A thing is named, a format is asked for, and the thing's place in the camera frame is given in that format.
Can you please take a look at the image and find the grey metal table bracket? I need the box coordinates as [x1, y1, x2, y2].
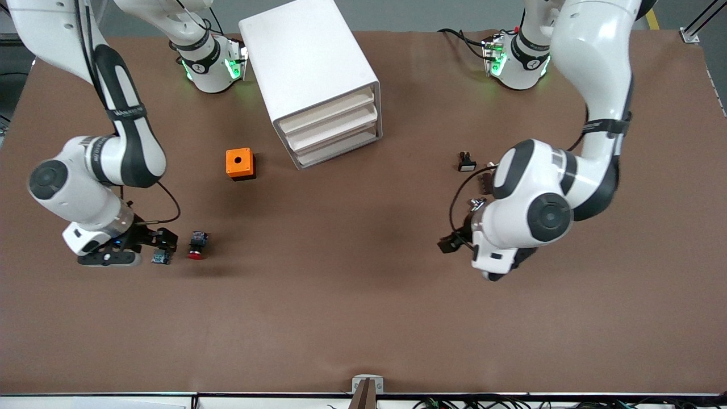
[352, 374, 385, 395]

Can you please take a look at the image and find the cream cabinet drawer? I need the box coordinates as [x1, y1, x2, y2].
[278, 86, 377, 137]
[287, 109, 378, 153]
[295, 130, 380, 169]

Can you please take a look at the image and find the brown upright post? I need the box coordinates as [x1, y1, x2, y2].
[349, 379, 377, 409]

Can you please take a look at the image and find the brown table cover mat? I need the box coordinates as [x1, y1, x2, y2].
[0, 30, 727, 396]

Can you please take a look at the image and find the black arm base cable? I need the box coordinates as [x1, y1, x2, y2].
[437, 28, 490, 61]

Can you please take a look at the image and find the orange box with hole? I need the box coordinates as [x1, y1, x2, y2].
[225, 148, 257, 182]

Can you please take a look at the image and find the red capped push button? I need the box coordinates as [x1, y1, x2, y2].
[187, 231, 209, 261]

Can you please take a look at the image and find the white drawer cabinet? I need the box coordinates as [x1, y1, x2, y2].
[238, 0, 383, 170]

